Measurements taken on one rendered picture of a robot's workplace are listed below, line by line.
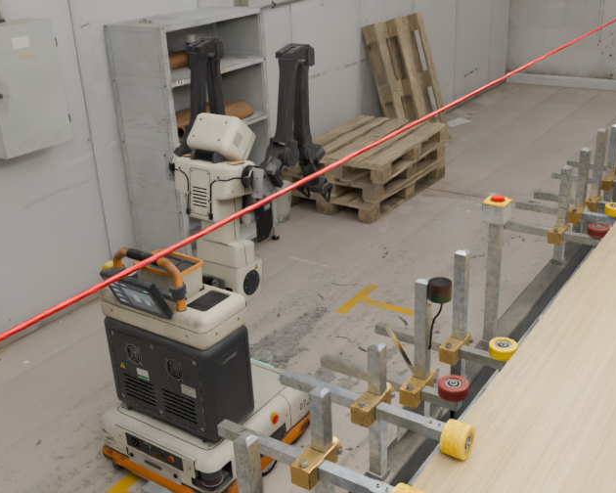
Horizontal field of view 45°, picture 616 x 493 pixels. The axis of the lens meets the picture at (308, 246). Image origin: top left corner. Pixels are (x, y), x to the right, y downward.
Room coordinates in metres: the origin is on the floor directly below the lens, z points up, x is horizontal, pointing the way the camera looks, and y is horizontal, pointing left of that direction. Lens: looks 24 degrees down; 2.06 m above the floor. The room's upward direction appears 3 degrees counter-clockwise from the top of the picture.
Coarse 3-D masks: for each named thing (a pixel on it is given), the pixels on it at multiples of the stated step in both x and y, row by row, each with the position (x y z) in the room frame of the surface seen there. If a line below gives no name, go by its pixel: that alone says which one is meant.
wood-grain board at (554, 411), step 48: (576, 288) 2.18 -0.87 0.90; (528, 336) 1.89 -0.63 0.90; (576, 336) 1.88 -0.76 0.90; (528, 384) 1.65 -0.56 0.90; (576, 384) 1.64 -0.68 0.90; (480, 432) 1.46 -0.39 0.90; (528, 432) 1.46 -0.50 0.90; (576, 432) 1.45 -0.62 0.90; (432, 480) 1.31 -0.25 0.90; (480, 480) 1.30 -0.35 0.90; (528, 480) 1.29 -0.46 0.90; (576, 480) 1.28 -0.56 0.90
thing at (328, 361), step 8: (328, 360) 1.88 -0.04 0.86; (336, 360) 1.88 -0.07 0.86; (344, 360) 1.88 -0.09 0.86; (328, 368) 1.88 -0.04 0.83; (336, 368) 1.86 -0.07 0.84; (344, 368) 1.85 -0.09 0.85; (352, 368) 1.83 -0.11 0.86; (360, 368) 1.83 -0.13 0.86; (352, 376) 1.83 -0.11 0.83; (360, 376) 1.82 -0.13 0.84; (392, 376) 1.78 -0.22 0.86; (392, 384) 1.76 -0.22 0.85; (400, 384) 1.74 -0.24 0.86; (424, 392) 1.70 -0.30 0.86; (432, 392) 1.69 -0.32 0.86; (424, 400) 1.70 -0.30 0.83; (432, 400) 1.69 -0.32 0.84; (440, 400) 1.67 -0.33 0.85; (448, 408) 1.66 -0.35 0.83; (456, 408) 1.64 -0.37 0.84
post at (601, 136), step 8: (600, 128) 3.19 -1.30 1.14; (600, 136) 3.18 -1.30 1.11; (600, 144) 3.18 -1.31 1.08; (600, 152) 3.17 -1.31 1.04; (600, 160) 3.17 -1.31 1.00; (600, 168) 3.17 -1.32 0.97; (600, 176) 3.17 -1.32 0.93; (592, 184) 3.19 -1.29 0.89; (600, 184) 3.19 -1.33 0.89; (592, 192) 3.18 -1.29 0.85
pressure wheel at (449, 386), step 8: (448, 376) 1.70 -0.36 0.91; (456, 376) 1.70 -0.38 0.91; (440, 384) 1.66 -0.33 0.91; (448, 384) 1.67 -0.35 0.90; (456, 384) 1.66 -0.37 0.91; (464, 384) 1.66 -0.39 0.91; (440, 392) 1.65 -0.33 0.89; (448, 392) 1.63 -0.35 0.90; (456, 392) 1.63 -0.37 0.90; (464, 392) 1.64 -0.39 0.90; (448, 400) 1.63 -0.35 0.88; (456, 400) 1.63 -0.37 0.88
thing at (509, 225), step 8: (512, 224) 2.84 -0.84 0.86; (520, 224) 2.84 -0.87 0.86; (528, 224) 2.83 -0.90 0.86; (528, 232) 2.81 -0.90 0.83; (536, 232) 2.79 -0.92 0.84; (544, 232) 2.77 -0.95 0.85; (568, 232) 2.73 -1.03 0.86; (568, 240) 2.71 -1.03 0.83; (576, 240) 2.69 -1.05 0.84; (584, 240) 2.68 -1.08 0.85; (592, 240) 2.66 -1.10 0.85; (600, 240) 2.64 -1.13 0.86
